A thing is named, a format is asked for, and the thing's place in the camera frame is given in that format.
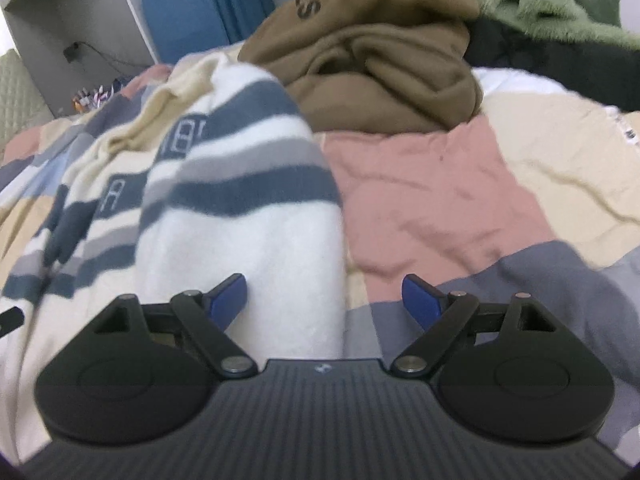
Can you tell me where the bunch of colourful small items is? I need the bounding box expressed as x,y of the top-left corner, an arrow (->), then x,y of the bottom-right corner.
72,76 -> 136,112

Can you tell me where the brown printed hoodie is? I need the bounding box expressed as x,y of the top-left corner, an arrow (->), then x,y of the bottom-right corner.
237,0 -> 485,134

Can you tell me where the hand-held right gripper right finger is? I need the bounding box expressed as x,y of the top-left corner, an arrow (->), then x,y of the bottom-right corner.
390,274 -> 557,379

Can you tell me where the cream fluffy towel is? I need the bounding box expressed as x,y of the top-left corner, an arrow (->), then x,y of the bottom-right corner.
0,52 -> 346,466

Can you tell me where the black charger with cable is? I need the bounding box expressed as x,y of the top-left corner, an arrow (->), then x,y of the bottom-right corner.
62,41 -> 151,68

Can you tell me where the black garment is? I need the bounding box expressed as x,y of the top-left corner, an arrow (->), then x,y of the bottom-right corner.
462,17 -> 640,113

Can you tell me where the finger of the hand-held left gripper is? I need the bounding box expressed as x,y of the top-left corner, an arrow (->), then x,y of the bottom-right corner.
0,307 -> 25,337

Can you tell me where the white pillow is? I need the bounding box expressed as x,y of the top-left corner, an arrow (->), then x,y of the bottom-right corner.
472,66 -> 571,96

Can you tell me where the patchwork bed cover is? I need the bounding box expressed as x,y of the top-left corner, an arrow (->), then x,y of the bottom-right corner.
0,50 -> 640,456

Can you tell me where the beige quilted headboard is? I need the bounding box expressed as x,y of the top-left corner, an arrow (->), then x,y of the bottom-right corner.
0,49 -> 53,153

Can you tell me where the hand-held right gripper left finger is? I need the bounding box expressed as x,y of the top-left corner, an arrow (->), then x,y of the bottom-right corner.
93,273 -> 259,379

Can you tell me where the blue cushion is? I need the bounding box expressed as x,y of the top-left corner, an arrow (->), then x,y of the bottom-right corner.
141,0 -> 232,65

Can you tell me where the white shelf unit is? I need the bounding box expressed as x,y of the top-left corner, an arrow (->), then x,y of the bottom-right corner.
2,0 -> 162,117

